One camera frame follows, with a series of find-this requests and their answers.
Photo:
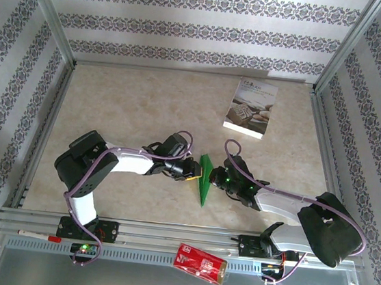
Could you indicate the aluminium mounting rail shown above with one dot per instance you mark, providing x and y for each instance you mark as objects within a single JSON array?
[{"x": 173, "y": 233}]

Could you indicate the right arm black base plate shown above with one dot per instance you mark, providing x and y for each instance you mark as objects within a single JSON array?
[{"x": 249, "y": 247}]

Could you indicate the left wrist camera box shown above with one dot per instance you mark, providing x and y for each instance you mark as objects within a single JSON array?
[{"x": 174, "y": 144}]

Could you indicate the red snack packet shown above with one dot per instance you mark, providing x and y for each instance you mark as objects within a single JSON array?
[{"x": 200, "y": 264}]

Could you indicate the aluminium frame post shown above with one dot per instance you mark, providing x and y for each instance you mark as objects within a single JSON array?
[
  {"x": 348, "y": 47},
  {"x": 51, "y": 13}
]

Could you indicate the small control board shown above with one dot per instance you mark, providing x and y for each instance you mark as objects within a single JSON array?
[
  {"x": 84, "y": 249},
  {"x": 270, "y": 269}
]

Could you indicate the grey metal sheet shelf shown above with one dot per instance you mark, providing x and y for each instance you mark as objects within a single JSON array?
[{"x": 126, "y": 283}]

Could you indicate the green square paper sheet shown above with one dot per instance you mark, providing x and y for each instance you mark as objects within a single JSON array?
[{"x": 203, "y": 185}]

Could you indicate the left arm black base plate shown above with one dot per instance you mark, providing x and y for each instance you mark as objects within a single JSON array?
[{"x": 108, "y": 231}]

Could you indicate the red white marker pen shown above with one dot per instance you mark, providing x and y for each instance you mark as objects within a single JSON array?
[{"x": 37, "y": 234}]

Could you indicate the white paperback book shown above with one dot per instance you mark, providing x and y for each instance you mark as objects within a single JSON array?
[{"x": 251, "y": 104}]

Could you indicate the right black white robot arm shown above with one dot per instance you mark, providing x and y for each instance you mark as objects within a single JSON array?
[{"x": 328, "y": 230}]

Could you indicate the aluminium table edge rail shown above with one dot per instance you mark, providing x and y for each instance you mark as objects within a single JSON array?
[
  {"x": 185, "y": 71},
  {"x": 52, "y": 116},
  {"x": 326, "y": 147}
]

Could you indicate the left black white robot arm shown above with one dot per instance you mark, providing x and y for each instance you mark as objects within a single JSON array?
[{"x": 81, "y": 168}]

